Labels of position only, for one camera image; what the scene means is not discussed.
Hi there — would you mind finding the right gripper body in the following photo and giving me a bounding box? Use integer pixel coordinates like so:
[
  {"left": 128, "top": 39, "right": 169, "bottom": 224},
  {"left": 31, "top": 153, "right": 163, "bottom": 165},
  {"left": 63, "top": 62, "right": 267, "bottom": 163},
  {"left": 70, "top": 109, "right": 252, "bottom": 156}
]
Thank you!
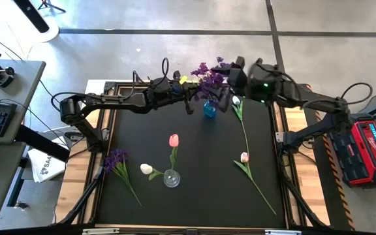
[{"left": 229, "top": 55, "right": 251, "bottom": 97}]

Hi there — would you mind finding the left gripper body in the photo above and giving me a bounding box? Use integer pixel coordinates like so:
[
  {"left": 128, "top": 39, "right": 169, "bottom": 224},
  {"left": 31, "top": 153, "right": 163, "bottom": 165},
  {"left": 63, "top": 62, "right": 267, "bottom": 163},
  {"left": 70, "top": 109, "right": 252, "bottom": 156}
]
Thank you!
[{"left": 170, "top": 70, "right": 199, "bottom": 115}]

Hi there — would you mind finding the white artificial tulip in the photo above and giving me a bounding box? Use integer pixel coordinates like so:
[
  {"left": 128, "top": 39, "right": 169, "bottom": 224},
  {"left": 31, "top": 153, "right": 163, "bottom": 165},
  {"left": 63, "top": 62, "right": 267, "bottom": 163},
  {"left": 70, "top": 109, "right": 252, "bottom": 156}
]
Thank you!
[
  {"left": 140, "top": 163, "right": 171, "bottom": 182},
  {"left": 231, "top": 95, "right": 251, "bottom": 154}
]

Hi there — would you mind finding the blue glass vase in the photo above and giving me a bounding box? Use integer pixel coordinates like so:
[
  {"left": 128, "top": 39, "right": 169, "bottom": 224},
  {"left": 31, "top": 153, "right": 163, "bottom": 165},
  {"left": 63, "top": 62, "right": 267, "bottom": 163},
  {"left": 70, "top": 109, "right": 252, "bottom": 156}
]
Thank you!
[{"left": 203, "top": 99, "right": 217, "bottom": 119}]

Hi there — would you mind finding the magenta artificial flower bunch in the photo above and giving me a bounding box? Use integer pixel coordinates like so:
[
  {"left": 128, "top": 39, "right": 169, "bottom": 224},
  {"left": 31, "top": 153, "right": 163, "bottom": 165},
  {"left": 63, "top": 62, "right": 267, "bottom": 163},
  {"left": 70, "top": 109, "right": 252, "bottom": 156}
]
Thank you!
[{"left": 190, "top": 61, "right": 212, "bottom": 99}]

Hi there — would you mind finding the pink artificial tulip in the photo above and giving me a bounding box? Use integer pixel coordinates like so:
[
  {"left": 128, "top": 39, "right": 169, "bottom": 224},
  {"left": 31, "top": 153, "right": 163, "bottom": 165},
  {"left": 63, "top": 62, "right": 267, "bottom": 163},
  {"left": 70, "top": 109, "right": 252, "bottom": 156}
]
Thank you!
[
  {"left": 233, "top": 151, "right": 277, "bottom": 216},
  {"left": 168, "top": 133, "right": 180, "bottom": 177}
]

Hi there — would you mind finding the clear glass vase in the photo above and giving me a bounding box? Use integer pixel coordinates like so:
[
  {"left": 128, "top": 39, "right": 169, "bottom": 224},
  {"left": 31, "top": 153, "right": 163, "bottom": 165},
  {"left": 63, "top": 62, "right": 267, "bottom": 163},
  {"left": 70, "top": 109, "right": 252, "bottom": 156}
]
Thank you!
[{"left": 163, "top": 168, "right": 181, "bottom": 189}]

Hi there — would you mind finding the black table mat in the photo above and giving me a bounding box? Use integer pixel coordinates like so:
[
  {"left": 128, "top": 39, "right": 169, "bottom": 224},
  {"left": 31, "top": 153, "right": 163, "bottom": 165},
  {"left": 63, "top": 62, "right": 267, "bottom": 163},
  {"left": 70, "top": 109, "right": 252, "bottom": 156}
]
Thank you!
[{"left": 96, "top": 90, "right": 287, "bottom": 229}]

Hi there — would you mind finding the black ramp with hazard stripes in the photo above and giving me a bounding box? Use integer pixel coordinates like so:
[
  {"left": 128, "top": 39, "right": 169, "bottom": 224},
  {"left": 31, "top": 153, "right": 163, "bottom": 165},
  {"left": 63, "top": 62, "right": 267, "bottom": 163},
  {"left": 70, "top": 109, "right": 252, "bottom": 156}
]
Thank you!
[{"left": 298, "top": 84, "right": 355, "bottom": 231}]

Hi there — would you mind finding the red black power station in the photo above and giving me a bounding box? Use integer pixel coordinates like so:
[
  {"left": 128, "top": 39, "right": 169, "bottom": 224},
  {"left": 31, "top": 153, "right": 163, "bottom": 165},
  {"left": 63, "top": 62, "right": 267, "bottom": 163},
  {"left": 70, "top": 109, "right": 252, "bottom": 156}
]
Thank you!
[{"left": 330, "top": 119, "right": 376, "bottom": 189}]

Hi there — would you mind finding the black diagonal support bar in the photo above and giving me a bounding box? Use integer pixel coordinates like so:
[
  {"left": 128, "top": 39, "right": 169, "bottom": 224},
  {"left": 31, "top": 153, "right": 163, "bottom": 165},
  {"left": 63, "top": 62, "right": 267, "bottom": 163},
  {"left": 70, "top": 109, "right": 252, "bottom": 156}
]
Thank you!
[{"left": 14, "top": 125, "right": 71, "bottom": 163}]

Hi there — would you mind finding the white printed bag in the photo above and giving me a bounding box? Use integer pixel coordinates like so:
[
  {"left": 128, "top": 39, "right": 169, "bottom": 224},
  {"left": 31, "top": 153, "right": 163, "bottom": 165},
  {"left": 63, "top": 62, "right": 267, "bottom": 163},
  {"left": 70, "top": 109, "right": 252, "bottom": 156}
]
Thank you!
[{"left": 27, "top": 138, "right": 68, "bottom": 183}]

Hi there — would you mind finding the black tripod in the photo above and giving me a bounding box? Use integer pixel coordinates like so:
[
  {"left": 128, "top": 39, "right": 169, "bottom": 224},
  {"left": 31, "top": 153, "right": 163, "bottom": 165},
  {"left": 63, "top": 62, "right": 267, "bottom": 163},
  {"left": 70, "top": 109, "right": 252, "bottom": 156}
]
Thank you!
[{"left": 37, "top": 0, "right": 67, "bottom": 14}]

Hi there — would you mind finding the white stand with black panel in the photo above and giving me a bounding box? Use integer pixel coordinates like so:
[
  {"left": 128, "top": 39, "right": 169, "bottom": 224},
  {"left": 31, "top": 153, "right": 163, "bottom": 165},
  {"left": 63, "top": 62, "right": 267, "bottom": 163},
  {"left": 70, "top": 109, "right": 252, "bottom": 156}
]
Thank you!
[{"left": 11, "top": 0, "right": 60, "bottom": 43}]

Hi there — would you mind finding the blue desk leg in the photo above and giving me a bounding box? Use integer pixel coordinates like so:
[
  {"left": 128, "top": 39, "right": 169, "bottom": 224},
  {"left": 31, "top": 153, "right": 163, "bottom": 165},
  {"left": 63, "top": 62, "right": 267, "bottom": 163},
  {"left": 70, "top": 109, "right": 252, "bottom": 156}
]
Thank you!
[{"left": 7, "top": 166, "right": 25, "bottom": 208}]

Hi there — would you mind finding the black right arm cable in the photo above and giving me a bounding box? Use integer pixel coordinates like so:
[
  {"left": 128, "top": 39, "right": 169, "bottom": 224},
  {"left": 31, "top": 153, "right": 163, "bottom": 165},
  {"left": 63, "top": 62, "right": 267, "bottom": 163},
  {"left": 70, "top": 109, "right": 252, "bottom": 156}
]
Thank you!
[{"left": 339, "top": 82, "right": 374, "bottom": 105}]

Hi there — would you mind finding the white metal bracket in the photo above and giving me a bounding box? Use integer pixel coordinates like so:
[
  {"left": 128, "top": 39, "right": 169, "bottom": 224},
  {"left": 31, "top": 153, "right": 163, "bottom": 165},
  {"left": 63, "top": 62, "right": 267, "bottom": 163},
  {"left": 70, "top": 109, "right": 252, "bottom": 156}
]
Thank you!
[
  {"left": 82, "top": 227, "right": 120, "bottom": 235},
  {"left": 264, "top": 229, "right": 302, "bottom": 235}
]

